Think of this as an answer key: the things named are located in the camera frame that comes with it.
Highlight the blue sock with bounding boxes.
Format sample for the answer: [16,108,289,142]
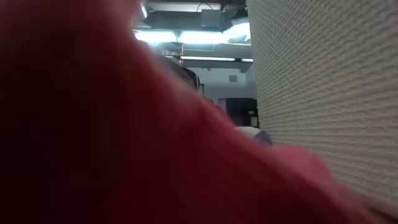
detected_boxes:
[253,130,274,146]

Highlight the orange-red sock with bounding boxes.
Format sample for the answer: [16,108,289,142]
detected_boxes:
[0,0,382,224]

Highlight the dark doorway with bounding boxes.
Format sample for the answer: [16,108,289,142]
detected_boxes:
[225,97,259,128]

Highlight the white sock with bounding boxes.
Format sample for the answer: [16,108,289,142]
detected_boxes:
[234,126,261,139]

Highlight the ceiling strip light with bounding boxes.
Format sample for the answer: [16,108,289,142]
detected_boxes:
[179,55,254,63]

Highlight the bright ceiling light panel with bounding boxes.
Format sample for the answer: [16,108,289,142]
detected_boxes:
[132,22,252,45]

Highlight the white bin holding dark garments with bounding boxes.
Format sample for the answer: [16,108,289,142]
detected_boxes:
[245,0,398,224]

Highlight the grey ceiling air duct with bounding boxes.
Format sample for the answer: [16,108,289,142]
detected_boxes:
[142,8,225,32]

